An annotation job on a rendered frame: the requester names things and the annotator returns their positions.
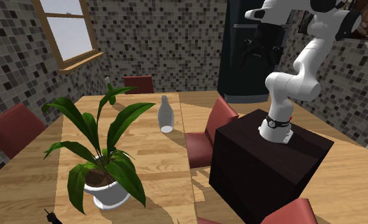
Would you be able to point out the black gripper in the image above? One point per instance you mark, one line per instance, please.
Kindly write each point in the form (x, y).
(268, 34)

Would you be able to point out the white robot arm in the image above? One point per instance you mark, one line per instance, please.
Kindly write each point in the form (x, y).
(290, 83)

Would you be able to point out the black refrigerator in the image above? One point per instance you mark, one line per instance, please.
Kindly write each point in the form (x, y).
(236, 62)

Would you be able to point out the white glass bottle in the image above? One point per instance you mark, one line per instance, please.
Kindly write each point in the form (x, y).
(166, 114)

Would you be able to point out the dark robot stand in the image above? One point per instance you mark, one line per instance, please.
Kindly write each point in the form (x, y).
(264, 167)

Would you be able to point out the red chair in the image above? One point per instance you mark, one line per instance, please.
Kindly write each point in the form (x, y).
(199, 149)
(11, 128)
(292, 214)
(139, 84)

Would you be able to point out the wooden framed window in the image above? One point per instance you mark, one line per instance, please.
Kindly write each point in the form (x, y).
(69, 31)

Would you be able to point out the green plant in white pot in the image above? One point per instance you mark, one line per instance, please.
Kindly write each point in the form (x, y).
(109, 192)

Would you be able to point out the small black tool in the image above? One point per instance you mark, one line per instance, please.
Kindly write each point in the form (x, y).
(52, 217)

